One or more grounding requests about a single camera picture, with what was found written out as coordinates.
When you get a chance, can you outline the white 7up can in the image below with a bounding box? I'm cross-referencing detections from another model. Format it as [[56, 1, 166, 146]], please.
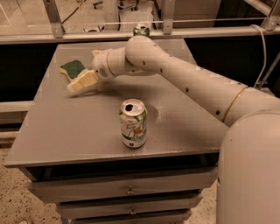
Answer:
[[119, 99, 147, 149]]

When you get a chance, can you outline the middle grey drawer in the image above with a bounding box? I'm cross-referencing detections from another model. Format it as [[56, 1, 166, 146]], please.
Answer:
[[57, 193, 202, 219]]

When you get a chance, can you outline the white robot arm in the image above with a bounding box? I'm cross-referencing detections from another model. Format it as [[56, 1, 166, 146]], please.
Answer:
[[68, 35, 280, 224]]

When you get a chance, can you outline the bottom grey drawer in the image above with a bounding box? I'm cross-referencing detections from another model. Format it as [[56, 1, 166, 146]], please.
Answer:
[[73, 209, 192, 224]]

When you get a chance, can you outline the top grey drawer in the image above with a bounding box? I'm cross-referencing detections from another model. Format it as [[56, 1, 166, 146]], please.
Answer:
[[28, 167, 217, 203]]

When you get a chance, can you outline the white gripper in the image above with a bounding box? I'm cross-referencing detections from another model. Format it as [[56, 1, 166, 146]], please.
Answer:
[[67, 50, 113, 92]]

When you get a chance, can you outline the green soda can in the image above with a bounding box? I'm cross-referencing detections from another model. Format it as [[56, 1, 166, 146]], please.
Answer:
[[133, 24, 150, 37]]

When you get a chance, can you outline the green and yellow sponge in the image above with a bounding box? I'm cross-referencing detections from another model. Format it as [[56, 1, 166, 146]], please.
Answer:
[[59, 59, 86, 81]]

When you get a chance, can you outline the grey drawer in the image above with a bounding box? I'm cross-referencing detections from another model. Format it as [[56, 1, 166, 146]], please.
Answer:
[[57, 193, 202, 219], [28, 167, 217, 203], [73, 209, 192, 224]]

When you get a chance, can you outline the white cable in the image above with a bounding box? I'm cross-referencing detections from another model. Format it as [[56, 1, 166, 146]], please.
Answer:
[[249, 24, 268, 89]]

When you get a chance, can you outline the grey drawer cabinet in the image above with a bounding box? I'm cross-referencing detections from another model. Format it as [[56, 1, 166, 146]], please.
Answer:
[[3, 38, 242, 224]]

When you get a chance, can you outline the metal railing frame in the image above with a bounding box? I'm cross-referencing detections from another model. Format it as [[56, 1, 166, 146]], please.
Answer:
[[0, 0, 280, 45]]

